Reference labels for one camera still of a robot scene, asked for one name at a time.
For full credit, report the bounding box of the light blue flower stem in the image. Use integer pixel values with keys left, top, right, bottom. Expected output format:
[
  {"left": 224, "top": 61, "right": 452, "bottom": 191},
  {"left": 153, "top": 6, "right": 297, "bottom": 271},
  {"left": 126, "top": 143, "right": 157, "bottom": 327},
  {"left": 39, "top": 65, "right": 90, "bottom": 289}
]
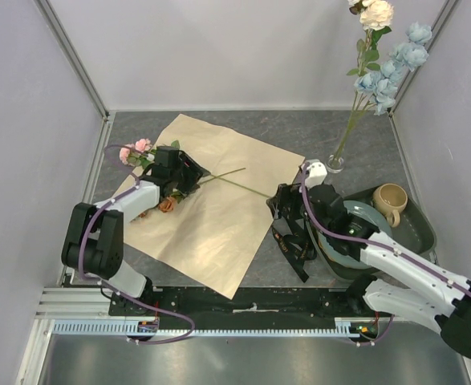
[{"left": 335, "top": 22, "right": 433, "bottom": 161}]

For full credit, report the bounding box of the orange rose flower stem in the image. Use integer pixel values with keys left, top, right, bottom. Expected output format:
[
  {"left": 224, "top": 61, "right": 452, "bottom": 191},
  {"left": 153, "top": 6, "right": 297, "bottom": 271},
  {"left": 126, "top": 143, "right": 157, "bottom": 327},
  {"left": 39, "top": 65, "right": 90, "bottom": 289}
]
[{"left": 138, "top": 167, "right": 246, "bottom": 220}]

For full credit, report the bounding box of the pink peony flower stem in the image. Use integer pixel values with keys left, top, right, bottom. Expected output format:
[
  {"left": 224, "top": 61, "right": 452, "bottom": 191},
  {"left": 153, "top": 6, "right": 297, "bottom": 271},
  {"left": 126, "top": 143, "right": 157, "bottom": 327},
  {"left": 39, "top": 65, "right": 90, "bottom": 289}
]
[{"left": 113, "top": 138, "right": 270, "bottom": 198}]

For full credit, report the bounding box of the blue-grey ceramic plate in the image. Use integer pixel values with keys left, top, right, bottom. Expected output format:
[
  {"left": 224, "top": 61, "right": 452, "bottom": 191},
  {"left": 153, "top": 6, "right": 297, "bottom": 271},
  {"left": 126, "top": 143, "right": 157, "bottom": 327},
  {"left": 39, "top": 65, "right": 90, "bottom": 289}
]
[{"left": 318, "top": 201, "right": 392, "bottom": 270}]

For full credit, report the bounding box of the right aluminium frame post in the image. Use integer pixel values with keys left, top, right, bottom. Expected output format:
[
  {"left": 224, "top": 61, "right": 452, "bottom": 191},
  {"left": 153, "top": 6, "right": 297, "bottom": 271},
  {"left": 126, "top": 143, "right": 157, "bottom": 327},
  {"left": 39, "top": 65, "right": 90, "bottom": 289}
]
[{"left": 387, "top": 0, "right": 461, "bottom": 117}]

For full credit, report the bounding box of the orange wrapping paper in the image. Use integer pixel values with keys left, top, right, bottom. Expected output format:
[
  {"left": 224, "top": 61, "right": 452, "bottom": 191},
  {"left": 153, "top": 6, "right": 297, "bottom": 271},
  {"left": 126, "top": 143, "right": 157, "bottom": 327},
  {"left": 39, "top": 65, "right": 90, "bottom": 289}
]
[{"left": 124, "top": 115, "right": 304, "bottom": 298}]

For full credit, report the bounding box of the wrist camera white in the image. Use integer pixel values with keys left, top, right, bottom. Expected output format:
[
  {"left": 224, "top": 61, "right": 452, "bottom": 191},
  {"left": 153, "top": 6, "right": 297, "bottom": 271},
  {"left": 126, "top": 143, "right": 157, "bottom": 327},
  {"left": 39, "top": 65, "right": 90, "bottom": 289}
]
[
  {"left": 300, "top": 159, "right": 327, "bottom": 188},
  {"left": 154, "top": 146, "right": 180, "bottom": 168}
]

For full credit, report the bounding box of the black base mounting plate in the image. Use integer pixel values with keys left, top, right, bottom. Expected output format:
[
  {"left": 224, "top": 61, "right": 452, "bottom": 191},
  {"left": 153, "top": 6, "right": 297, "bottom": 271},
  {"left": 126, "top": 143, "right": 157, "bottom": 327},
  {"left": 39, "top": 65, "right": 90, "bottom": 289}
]
[{"left": 108, "top": 286, "right": 376, "bottom": 330}]

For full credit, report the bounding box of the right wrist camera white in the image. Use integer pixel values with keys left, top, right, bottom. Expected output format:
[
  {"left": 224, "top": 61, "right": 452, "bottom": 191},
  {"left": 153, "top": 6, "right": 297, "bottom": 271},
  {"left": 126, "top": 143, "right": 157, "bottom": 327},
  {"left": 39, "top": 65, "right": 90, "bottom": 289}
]
[{"left": 300, "top": 159, "right": 327, "bottom": 188}]

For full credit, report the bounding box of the clear glass vase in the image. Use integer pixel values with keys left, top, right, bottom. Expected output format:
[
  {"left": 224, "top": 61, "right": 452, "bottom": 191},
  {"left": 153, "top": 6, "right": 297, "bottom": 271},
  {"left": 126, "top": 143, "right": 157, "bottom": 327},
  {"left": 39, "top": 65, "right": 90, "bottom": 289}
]
[{"left": 325, "top": 154, "right": 344, "bottom": 174}]

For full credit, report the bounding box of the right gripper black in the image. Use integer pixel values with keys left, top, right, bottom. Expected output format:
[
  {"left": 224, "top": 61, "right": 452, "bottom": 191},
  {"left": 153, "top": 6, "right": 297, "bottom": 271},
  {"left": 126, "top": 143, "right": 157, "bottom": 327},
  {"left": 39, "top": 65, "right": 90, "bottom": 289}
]
[{"left": 266, "top": 182, "right": 331, "bottom": 236}]

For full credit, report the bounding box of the cream white rose stem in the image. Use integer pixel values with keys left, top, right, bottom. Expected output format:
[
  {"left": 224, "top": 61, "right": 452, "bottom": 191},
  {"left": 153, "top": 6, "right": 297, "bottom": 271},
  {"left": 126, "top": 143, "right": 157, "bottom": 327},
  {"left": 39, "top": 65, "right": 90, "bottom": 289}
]
[{"left": 333, "top": 1, "right": 394, "bottom": 164}]

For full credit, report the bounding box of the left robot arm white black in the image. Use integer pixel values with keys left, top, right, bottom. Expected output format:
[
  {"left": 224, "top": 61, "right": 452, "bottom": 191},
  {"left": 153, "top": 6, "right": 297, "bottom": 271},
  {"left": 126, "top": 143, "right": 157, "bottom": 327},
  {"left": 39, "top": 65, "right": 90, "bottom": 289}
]
[{"left": 61, "top": 142, "right": 211, "bottom": 315}]

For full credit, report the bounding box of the black ribbon gold lettering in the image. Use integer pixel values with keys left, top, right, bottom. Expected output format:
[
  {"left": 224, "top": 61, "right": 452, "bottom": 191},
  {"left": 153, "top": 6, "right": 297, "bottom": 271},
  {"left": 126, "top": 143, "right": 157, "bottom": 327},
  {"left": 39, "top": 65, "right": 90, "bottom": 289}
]
[{"left": 270, "top": 219, "right": 318, "bottom": 282}]

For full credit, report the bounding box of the beige ceramic mug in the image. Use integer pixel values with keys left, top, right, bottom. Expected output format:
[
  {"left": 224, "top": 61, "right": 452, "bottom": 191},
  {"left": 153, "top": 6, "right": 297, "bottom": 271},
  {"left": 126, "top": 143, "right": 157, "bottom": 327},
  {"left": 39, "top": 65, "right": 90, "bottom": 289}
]
[{"left": 372, "top": 183, "right": 408, "bottom": 228}]

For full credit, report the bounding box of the left aluminium frame post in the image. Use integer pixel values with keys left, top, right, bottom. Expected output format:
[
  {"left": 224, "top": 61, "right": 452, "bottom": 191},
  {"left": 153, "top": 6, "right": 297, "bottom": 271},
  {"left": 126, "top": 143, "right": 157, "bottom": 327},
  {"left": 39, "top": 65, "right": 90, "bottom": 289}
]
[{"left": 32, "top": 0, "right": 112, "bottom": 120}]

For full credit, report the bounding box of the aluminium frame post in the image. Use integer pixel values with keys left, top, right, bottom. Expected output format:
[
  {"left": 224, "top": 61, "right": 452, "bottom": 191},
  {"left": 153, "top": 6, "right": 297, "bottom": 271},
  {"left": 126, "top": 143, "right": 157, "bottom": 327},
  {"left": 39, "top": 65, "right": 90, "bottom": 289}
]
[
  {"left": 387, "top": 0, "right": 461, "bottom": 117},
  {"left": 32, "top": 0, "right": 112, "bottom": 120}
]

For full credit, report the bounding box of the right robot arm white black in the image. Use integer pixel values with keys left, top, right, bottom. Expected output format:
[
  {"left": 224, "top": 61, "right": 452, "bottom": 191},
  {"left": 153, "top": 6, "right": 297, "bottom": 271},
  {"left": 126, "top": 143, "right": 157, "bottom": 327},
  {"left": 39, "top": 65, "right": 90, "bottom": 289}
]
[{"left": 266, "top": 184, "right": 471, "bottom": 359}]

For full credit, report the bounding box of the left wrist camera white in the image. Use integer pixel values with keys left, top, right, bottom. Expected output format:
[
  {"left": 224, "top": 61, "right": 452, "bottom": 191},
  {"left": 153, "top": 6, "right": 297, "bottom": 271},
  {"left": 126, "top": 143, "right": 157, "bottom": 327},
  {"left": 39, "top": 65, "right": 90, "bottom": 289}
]
[{"left": 154, "top": 146, "right": 180, "bottom": 168}]

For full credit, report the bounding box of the grey slotted cable duct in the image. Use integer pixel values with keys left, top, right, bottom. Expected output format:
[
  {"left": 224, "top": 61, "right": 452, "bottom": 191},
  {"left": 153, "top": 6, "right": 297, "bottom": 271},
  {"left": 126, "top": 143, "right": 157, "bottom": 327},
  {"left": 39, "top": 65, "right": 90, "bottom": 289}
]
[{"left": 51, "top": 319, "right": 369, "bottom": 338}]

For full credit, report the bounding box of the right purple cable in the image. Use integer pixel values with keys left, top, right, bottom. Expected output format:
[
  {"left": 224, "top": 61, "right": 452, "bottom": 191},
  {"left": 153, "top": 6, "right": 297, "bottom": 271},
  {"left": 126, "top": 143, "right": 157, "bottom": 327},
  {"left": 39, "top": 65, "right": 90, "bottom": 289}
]
[{"left": 301, "top": 164, "right": 471, "bottom": 348}]

